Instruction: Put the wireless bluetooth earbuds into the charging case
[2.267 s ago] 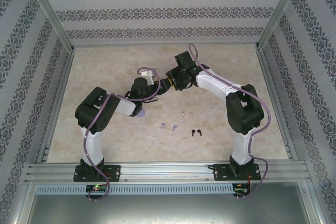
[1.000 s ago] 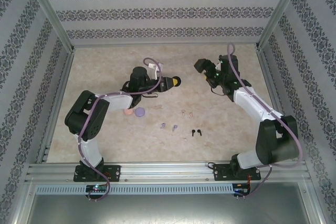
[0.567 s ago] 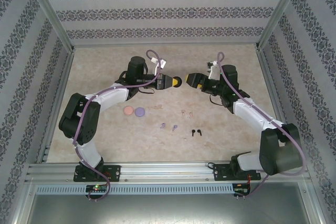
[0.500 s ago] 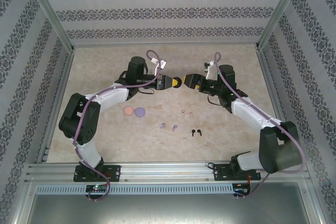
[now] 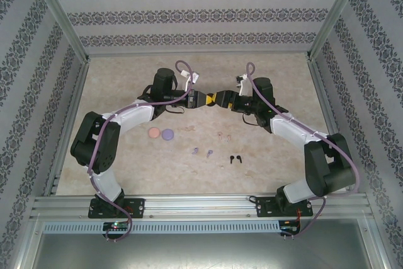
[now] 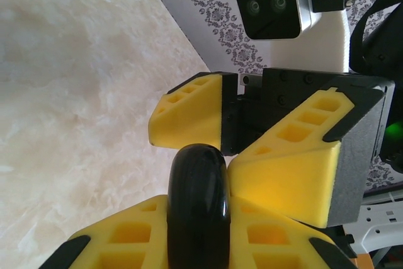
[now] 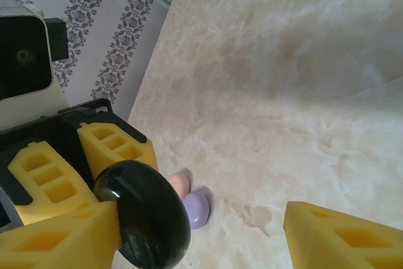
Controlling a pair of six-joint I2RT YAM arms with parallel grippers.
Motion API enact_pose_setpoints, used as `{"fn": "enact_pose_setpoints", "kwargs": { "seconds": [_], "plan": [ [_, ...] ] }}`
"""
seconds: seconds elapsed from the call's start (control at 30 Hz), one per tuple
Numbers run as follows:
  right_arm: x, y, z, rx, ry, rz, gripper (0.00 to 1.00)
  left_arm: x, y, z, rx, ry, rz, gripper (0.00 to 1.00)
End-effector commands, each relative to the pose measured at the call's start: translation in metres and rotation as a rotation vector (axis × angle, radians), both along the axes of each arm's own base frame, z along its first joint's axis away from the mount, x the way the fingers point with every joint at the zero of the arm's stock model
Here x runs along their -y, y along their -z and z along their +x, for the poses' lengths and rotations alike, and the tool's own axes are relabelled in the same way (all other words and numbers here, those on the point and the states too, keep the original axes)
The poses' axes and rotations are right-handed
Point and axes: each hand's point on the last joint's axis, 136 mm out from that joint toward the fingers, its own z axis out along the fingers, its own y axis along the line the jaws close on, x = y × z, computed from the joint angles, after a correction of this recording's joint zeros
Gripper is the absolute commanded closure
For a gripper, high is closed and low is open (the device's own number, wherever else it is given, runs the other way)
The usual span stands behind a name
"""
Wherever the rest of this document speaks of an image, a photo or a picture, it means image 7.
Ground black earbud charging case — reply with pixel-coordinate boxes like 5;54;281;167
93;160;192;269

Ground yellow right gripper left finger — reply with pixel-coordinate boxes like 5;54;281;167
0;201;121;269

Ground purple earbud charging case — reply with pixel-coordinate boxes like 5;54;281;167
183;192;211;231

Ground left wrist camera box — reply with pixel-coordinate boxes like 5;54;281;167
0;1;69;133

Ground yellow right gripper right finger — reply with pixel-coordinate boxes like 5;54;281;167
284;201;403;269

